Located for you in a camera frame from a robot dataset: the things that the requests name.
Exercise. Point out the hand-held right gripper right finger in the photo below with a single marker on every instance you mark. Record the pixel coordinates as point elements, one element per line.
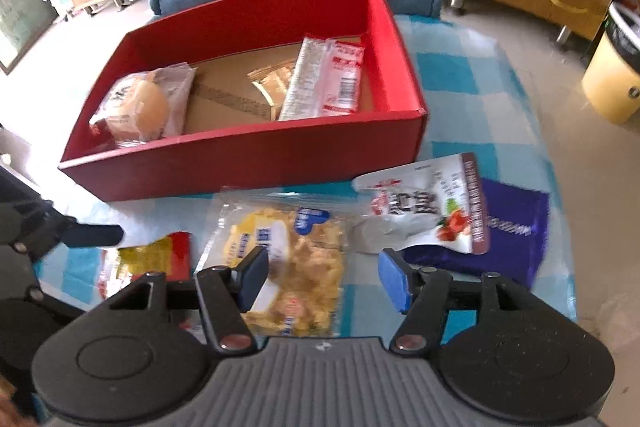
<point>395,277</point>

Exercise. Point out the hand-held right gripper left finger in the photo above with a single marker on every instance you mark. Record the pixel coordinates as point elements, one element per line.
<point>255,272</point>

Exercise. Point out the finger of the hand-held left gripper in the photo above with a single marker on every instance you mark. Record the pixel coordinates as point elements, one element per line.
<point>95,235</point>

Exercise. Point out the clear bag of yellow puffs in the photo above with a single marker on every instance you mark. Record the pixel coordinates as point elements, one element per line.
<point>305,257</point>

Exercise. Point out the red yellow snack packet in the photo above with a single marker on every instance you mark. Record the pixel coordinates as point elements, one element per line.
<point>145,257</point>

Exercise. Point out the white pouch with red print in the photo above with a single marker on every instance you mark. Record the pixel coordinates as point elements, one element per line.
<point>425,207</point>

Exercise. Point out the red cardboard box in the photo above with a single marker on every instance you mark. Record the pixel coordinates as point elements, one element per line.
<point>250,167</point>

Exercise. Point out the purple wafer packet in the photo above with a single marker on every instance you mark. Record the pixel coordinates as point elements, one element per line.
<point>510,237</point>

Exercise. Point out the clear bread pastry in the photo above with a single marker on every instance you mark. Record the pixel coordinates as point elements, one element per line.
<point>140,107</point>

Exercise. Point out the tan gold snack packet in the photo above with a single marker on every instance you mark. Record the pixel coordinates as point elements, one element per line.
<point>272,82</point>

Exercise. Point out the red white long snack packet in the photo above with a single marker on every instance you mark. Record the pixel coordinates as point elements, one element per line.
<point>320,82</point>

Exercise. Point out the blue white checkered tablecloth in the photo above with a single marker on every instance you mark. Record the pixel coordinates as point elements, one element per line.
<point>465,107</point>

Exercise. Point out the yellow trash bin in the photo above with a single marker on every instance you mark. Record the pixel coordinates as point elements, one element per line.
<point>610,87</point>

